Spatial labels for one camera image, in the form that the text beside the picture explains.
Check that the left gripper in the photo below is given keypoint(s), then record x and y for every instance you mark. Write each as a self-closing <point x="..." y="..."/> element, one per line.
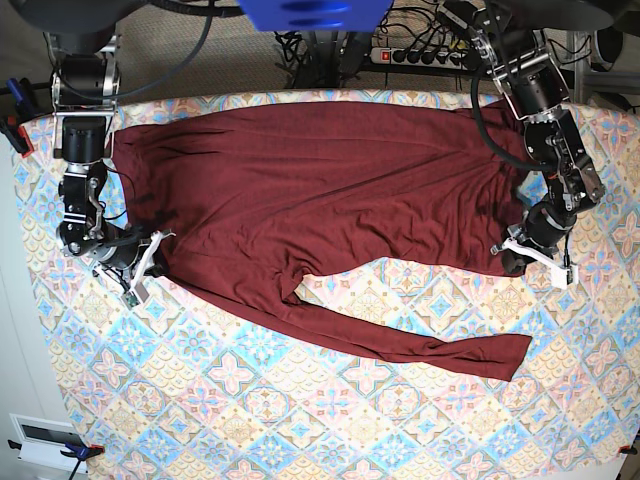
<point x="544" y="226"/>

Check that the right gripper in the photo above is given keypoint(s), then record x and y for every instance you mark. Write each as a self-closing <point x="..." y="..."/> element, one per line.
<point x="122" y="252"/>

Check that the dark red t-shirt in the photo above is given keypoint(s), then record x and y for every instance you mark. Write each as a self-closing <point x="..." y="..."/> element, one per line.
<point x="257" y="198"/>

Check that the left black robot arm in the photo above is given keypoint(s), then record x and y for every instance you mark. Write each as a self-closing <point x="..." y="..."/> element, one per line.
<point x="521" y="68"/>

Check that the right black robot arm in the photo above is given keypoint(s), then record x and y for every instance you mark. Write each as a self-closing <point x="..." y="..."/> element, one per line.
<point x="85" y="79"/>

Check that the patterned tablecloth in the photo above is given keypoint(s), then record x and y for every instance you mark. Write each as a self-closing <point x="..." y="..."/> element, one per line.
<point x="179" y="389"/>

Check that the blue black bar clamp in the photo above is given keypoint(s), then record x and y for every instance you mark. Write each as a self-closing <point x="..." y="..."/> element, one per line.
<point x="75" y="450"/>

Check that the black orange table clamp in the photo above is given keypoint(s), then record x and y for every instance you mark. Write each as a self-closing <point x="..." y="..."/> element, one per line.
<point x="16" y="135"/>

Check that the orange corner clamp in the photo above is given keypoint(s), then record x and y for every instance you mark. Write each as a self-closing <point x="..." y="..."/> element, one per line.
<point x="628" y="450"/>

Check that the blue clamp upper left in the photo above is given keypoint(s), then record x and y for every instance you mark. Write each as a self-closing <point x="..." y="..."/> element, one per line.
<point x="20" y="90"/>

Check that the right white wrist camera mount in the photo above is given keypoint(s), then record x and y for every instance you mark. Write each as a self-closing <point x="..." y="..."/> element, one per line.
<point x="134" y="292"/>

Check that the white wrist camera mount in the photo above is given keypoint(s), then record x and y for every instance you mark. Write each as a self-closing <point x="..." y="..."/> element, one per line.
<point x="563" y="271"/>
<point x="134" y="292"/>

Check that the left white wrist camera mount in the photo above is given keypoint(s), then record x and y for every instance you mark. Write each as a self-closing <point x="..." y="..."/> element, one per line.
<point x="563" y="271"/>

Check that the white wall socket box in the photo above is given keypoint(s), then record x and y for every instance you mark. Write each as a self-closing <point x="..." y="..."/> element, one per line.
<point x="42" y="442"/>

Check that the white power strip red switch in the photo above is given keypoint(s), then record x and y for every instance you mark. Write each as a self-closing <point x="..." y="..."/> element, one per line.
<point x="442" y="59"/>

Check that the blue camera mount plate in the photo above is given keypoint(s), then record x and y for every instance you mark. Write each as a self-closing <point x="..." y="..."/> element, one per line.
<point x="315" y="15"/>

